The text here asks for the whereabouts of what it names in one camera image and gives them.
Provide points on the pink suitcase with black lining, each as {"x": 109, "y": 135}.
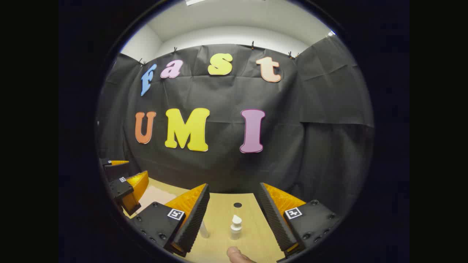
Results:
{"x": 157, "y": 195}

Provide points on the white pump bottle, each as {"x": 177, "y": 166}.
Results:
{"x": 236, "y": 230}

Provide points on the white skin care tube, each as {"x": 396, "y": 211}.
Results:
{"x": 204, "y": 230}

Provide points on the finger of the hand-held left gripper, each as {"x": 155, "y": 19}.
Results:
{"x": 120, "y": 188}
{"x": 113, "y": 168}

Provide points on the black backdrop cloth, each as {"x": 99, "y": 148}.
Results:
{"x": 226, "y": 95}

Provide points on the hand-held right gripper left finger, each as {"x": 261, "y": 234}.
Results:
{"x": 190, "y": 226}

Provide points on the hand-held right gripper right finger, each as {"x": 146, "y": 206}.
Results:
{"x": 278, "y": 226}

